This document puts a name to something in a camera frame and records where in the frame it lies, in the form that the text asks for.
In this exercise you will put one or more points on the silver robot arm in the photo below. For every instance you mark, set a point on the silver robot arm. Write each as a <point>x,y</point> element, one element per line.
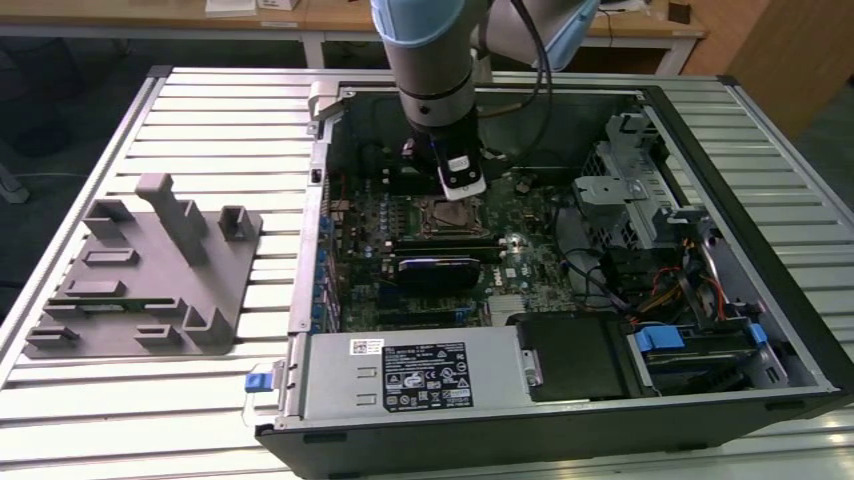
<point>434,85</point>

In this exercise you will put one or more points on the CPU socket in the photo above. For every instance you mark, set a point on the CPU socket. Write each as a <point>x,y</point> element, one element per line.
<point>422,231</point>

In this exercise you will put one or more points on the black RAM slot bank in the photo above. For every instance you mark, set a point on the black RAM slot bank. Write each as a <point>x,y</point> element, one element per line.
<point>444,248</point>
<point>410,182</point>

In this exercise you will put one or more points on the black graphics card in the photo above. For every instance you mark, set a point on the black graphics card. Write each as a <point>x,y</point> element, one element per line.
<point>441,275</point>

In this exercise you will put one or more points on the green motherboard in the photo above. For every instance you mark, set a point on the green motherboard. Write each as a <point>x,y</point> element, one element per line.
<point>541,265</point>

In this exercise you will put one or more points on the silver drive cage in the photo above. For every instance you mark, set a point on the silver drive cage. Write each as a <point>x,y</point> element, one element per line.
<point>611,192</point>

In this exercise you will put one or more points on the silver chipset heatsink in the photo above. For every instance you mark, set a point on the silver chipset heatsink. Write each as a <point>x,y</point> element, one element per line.
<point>508,310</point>

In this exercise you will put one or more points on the small white box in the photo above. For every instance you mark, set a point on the small white box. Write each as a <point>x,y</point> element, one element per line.
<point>277,3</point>

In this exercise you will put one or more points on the white paper box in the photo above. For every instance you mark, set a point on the white paper box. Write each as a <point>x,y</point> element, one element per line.
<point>230,5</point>

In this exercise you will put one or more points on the silver power supply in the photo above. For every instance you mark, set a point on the silver power supply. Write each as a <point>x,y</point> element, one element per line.
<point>334,380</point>

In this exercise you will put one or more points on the black plastic shroud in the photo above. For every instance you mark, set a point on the black plastic shroud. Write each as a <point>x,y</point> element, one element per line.
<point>575,360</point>

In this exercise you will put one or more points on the wooden desk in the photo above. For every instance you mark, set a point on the wooden desk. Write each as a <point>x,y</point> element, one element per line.
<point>168,22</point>

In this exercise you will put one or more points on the grey parts rack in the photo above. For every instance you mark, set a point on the grey parts rack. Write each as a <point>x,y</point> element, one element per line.
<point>168,310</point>

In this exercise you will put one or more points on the small black box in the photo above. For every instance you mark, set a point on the small black box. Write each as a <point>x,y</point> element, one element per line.
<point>681,11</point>

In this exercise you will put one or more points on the hard disk in blue carrier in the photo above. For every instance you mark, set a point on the hard disk in blue carrier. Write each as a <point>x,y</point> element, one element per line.
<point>657,340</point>

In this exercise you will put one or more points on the black PC case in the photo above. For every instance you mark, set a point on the black PC case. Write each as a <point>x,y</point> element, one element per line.
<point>468,450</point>

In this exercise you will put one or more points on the brown wooden cabinet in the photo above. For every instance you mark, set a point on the brown wooden cabinet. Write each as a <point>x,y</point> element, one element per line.
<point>788,60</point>

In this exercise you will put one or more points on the blue plastic latch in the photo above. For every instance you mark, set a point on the blue plastic latch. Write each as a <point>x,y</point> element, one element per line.
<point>757,335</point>

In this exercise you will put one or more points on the white camera with black plate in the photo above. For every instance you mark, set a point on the white camera with black plate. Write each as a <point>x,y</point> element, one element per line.
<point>464,192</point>

